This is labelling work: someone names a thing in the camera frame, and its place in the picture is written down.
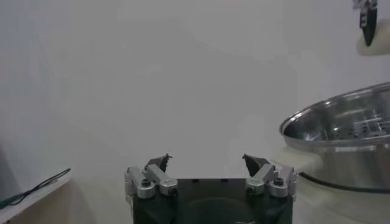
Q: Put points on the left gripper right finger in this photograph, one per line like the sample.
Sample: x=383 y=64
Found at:
x=268 y=182

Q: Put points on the white side table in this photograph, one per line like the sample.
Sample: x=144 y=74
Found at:
x=30 y=201

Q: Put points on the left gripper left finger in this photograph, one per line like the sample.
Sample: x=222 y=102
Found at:
x=152 y=182

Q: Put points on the white electric cooker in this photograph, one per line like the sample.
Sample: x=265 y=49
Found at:
x=335 y=207

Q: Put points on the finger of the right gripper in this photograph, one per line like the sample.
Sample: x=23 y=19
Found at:
x=369 y=27

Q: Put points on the white steamed baozi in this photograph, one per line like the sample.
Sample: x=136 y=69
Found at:
x=383 y=39

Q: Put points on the perforated steel steamer basket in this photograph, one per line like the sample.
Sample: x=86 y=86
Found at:
x=350 y=164

